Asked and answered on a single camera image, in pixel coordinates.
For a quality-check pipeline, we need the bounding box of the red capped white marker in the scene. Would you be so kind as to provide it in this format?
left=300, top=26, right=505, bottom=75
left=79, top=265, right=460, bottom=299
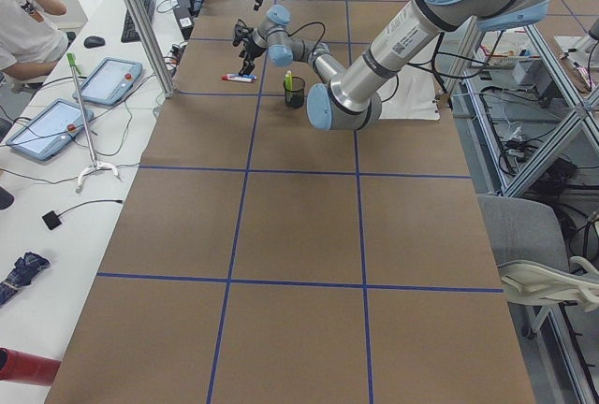
left=221, top=74, right=256, bottom=83

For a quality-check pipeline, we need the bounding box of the green highlighter pen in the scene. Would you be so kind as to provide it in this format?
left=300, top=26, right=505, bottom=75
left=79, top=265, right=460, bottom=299
left=285, top=70, right=293, bottom=92

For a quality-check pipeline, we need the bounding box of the blue marker pen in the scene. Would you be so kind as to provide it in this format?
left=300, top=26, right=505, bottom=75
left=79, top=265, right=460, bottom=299
left=232, top=75, right=256, bottom=83

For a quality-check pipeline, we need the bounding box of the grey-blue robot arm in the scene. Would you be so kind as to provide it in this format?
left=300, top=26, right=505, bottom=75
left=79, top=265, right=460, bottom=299
left=233, top=0, right=549, bottom=130

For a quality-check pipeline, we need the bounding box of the black mesh pen cup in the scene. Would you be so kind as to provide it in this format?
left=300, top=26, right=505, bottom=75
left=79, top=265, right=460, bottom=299
left=283, top=76, right=305, bottom=108

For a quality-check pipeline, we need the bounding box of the black keyboard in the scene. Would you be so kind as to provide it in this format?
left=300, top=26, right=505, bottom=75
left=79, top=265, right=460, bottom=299
left=120, top=0, right=156, bottom=44

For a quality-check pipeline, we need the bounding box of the far blue teach pendant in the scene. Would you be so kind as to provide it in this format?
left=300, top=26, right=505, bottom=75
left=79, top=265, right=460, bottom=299
left=80, top=57, right=143, bottom=107

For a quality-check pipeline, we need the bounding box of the blue teach pendant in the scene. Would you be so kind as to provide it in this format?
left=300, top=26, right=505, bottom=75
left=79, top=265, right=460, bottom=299
left=80, top=57, right=143, bottom=107
left=6, top=99, right=94, bottom=161

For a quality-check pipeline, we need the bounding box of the black computer mouse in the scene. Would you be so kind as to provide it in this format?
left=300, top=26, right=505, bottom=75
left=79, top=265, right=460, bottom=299
left=83, top=36, right=106, bottom=49

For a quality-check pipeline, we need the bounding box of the metal rod white stand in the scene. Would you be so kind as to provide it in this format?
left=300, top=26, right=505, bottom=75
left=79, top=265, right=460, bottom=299
left=66, top=52, right=121, bottom=194

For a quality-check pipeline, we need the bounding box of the near blue teach pendant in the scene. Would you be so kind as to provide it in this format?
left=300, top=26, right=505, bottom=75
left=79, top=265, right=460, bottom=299
left=6, top=99, right=94, bottom=161

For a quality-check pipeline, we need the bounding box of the seated person white shirt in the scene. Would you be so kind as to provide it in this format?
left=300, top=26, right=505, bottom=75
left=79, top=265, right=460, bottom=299
left=1, top=0, right=69, bottom=82

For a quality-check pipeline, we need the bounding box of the small black square puck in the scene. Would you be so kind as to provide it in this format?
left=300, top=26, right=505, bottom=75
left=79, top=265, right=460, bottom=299
left=41, top=210, right=62, bottom=230

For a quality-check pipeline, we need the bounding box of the folded blue umbrella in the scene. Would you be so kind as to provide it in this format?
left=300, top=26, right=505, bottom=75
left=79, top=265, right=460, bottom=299
left=1, top=252, right=51, bottom=306

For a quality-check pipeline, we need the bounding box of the grey office chair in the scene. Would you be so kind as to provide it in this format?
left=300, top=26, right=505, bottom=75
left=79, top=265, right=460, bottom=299
left=477, top=195, right=598, bottom=339

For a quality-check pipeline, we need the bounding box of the red cylinder bottle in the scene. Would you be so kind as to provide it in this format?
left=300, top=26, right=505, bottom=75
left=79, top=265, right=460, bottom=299
left=1, top=348, right=61, bottom=386

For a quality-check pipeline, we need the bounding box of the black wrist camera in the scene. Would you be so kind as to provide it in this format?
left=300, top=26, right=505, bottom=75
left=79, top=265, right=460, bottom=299
left=232, top=19, right=254, bottom=47

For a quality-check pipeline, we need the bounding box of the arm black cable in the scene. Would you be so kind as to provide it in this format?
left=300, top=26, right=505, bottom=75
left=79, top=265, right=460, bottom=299
left=285, top=22, right=329, bottom=57

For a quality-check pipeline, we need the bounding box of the aluminium frame post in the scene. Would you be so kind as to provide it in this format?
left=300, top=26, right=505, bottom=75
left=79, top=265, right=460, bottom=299
left=124, top=0, right=175, bottom=98

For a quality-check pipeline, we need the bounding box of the white pedestal column base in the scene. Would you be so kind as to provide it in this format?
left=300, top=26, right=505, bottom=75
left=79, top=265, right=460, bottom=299
left=378, top=69, right=440, bottom=121

